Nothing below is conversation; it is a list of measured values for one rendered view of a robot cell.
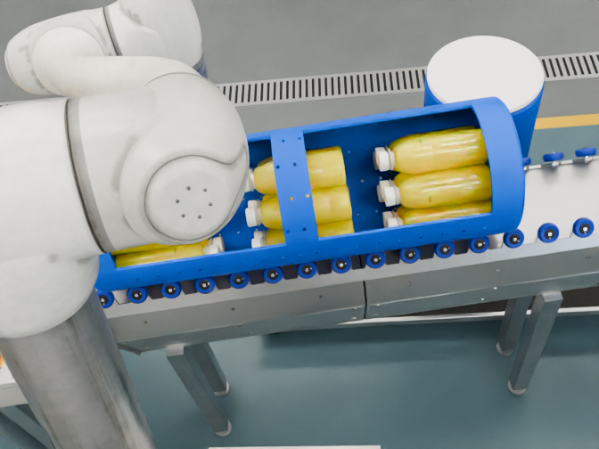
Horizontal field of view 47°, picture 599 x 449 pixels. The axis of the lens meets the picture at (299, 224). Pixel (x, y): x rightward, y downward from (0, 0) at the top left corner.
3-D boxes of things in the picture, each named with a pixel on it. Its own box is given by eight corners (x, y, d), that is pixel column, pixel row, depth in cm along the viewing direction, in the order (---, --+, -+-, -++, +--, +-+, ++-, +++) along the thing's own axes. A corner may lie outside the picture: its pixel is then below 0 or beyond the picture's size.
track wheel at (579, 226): (595, 217, 147) (591, 215, 148) (574, 220, 147) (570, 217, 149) (595, 237, 148) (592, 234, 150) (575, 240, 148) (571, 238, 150)
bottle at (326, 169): (345, 183, 143) (252, 198, 144) (340, 149, 143) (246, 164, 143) (347, 185, 136) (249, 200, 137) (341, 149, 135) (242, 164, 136)
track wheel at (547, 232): (560, 223, 147) (556, 220, 149) (538, 225, 147) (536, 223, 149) (561, 242, 148) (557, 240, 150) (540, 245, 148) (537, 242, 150)
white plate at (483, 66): (443, 27, 179) (443, 31, 180) (413, 101, 165) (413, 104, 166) (553, 44, 171) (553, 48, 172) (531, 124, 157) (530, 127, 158)
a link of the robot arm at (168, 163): (225, 46, 64) (76, 74, 62) (253, 105, 48) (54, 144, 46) (249, 175, 70) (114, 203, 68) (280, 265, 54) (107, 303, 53)
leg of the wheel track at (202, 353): (230, 395, 237) (185, 308, 187) (213, 397, 238) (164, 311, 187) (229, 379, 241) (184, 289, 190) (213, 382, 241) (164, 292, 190)
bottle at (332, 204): (347, 187, 144) (254, 200, 145) (348, 182, 137) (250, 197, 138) (352, 221, 144) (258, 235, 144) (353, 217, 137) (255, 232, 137)
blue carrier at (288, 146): (512, 257, 148) (536, 175, 124) (112, 315, 151) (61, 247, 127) (479, 155, 164) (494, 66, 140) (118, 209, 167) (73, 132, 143)
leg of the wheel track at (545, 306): (528, 394, 226) (566, 300, 175) (510, 396, 226) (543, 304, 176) (522, 377, 230) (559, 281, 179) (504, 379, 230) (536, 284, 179)
